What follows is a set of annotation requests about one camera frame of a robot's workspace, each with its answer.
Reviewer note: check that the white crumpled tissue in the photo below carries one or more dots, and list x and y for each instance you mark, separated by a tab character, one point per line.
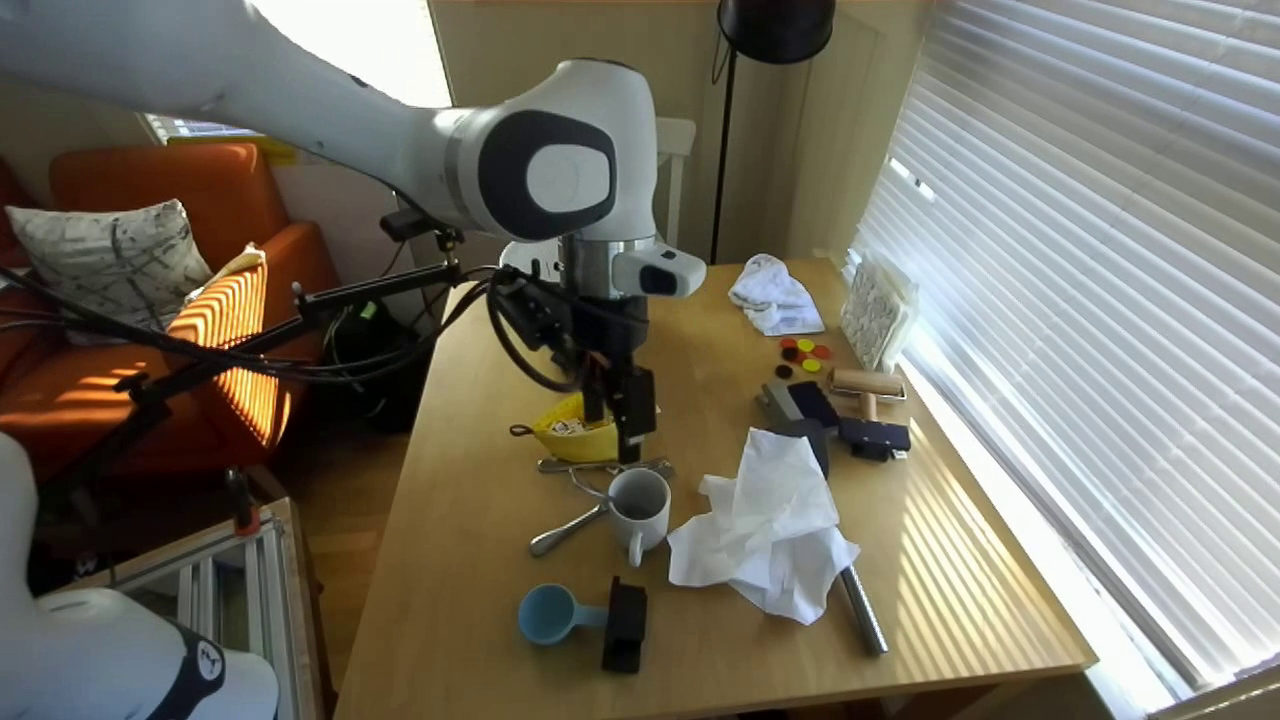
765	524

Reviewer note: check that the white mug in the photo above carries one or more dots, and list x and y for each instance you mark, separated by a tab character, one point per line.
641	507

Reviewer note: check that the white patterned pillow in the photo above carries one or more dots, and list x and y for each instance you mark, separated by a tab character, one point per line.
112	273

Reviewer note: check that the white floral napkin holder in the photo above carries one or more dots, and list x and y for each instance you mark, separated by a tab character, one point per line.
873	309

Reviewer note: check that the yellow plastic disc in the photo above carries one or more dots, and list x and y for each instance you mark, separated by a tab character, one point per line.
812	366
805	340

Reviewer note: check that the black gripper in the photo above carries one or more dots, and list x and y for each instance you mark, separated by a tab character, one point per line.
614	334

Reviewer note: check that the black floor lamp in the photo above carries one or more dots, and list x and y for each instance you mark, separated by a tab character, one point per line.
779	25

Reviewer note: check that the orange sofa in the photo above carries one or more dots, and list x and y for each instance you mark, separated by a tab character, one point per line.
120	402

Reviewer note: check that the black rectangular block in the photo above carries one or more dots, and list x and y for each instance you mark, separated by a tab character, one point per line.
624	626

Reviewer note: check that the black plastic disc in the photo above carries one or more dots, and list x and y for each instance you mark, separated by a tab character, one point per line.
787	370

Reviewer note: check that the silver metal fork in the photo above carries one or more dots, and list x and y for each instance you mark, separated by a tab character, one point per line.
560	530

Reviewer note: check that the black tripod stand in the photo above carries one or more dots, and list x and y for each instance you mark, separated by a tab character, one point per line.
202	366

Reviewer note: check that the silver metal bar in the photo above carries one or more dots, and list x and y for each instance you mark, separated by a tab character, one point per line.
863	610

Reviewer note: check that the grey stapler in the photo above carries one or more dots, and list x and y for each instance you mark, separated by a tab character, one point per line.
796	407

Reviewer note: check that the white wooden chair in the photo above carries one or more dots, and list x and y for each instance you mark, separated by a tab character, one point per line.
679	174

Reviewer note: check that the white wooden rack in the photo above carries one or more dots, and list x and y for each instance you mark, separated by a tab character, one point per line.
225	586

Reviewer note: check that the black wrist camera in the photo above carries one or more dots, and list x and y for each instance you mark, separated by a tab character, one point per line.
542	314

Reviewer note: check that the white window blinds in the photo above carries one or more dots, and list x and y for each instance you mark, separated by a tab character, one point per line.
1093	292

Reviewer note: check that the white rounded plastic body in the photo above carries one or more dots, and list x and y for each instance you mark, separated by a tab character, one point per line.
93	652

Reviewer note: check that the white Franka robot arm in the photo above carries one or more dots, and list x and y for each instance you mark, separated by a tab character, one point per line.
560	174

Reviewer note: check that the small black hole punch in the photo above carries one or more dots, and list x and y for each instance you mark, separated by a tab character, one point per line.
878	436

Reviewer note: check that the black bag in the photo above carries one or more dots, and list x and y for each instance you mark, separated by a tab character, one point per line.
382	387

